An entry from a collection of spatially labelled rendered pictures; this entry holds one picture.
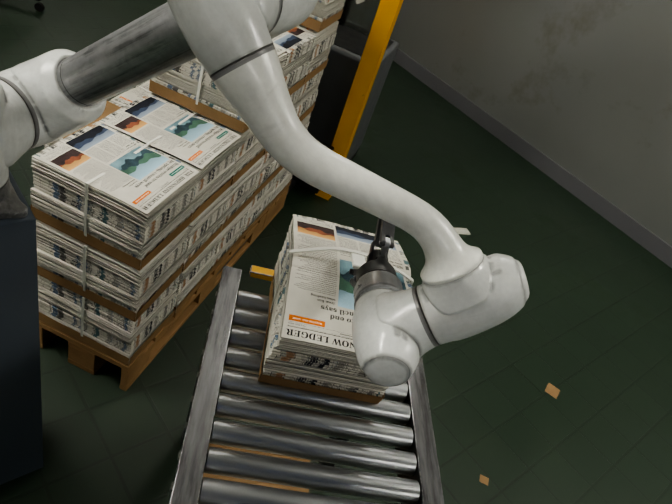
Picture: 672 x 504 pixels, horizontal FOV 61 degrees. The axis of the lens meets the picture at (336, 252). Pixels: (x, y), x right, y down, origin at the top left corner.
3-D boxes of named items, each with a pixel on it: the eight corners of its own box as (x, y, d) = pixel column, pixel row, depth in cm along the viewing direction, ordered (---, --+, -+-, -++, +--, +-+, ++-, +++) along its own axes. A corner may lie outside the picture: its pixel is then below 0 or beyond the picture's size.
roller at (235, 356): (219, 364, 130) (217, 369, 134) (412, 400, 139) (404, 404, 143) (224, 343, 132) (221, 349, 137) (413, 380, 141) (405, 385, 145)
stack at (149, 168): (33, 346, 208) (25, 153, 158) (197, 201, 301) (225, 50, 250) (126, 393, 205) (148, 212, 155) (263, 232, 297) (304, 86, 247)
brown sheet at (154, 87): (147, 90, 203) (149, 79, 200) (190, 68, 226) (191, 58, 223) (242, 134, 200) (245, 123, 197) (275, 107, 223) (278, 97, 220)
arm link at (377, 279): (347, 320, 101) (345, 299, 106) (394, 332, 103) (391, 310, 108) (364, 282, 96) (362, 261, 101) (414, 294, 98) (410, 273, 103)
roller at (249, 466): (199, 457, 116) (204, 440, 114) (414, 491, 125) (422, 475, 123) (196, 477, 112) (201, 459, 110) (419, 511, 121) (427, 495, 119)
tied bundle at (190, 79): (147, 92, 203) (153, 28, 189) (189, 69, 227) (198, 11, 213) (241, 135, 200) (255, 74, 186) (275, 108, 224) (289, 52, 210)
